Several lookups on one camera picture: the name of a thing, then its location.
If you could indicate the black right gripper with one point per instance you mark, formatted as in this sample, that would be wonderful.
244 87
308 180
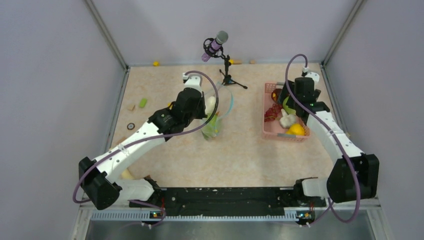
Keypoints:
283 95

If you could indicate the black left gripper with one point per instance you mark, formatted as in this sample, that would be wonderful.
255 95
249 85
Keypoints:
202 114

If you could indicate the green leafy vegetable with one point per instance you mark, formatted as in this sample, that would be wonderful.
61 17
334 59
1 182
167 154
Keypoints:
286 107

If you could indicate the green cabbage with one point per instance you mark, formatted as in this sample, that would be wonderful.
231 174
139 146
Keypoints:
213 128

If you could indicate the clear zip bag blue zipper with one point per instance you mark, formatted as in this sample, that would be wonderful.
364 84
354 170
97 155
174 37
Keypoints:
226 101

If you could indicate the pink plastic perforated basket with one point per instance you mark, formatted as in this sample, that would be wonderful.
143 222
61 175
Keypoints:
272 130

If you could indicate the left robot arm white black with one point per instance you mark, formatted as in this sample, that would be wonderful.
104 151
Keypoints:
98 177

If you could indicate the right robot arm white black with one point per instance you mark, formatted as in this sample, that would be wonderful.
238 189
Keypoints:
354 174

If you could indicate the white garlic bulb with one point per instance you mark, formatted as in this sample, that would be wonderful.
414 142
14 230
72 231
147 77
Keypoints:
287 120

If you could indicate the red grapes bunch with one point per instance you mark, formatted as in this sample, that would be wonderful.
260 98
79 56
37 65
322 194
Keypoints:
272 113

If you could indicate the yellow lemon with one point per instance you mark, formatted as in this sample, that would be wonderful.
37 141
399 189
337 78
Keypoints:
296 129

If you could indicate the green toy block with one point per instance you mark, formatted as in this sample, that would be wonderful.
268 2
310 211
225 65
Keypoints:
142 102

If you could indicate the small wooden cube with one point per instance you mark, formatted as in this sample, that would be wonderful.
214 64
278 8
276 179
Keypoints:
131 107

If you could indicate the grey purple microphone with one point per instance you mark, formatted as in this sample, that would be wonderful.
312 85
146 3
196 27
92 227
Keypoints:
213 47

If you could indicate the wooden cylinder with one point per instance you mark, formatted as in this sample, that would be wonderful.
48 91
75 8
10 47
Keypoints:
126 175

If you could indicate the wooden peg at wall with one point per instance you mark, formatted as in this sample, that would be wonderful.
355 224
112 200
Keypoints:
235 61

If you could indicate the brown ring toy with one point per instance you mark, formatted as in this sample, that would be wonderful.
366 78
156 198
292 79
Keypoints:
130 126

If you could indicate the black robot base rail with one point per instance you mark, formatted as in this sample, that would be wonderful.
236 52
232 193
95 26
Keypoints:
230 201

